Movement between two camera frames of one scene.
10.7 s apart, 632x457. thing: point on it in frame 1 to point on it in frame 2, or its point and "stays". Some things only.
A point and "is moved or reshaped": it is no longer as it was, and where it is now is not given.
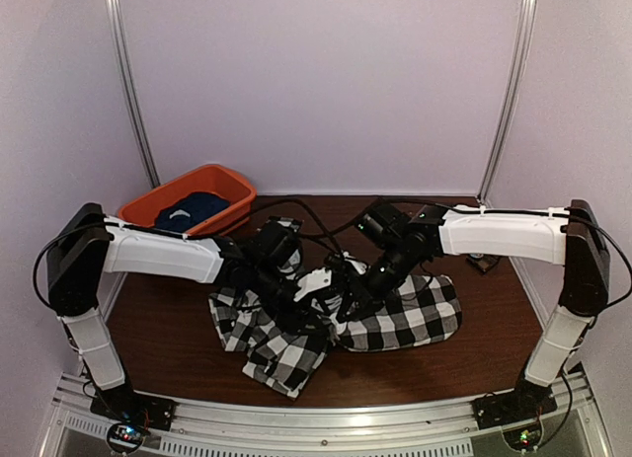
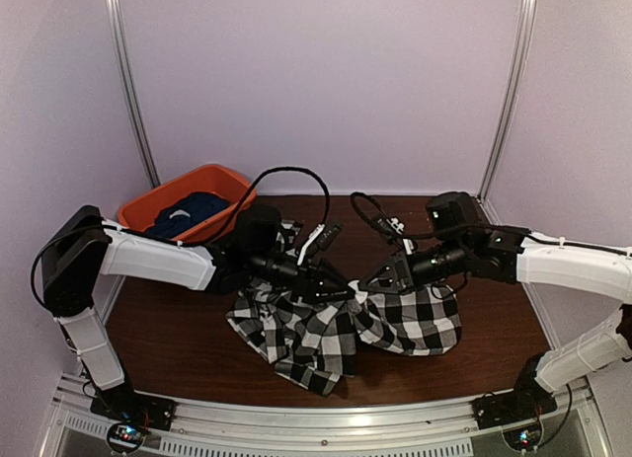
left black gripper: [294, 319] to [308, 283]
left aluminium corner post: [118, 35] stays
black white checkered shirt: [419, 311] is moved or reshaped
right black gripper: [368, 301] to [403, 273]
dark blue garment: [185, 212] stays
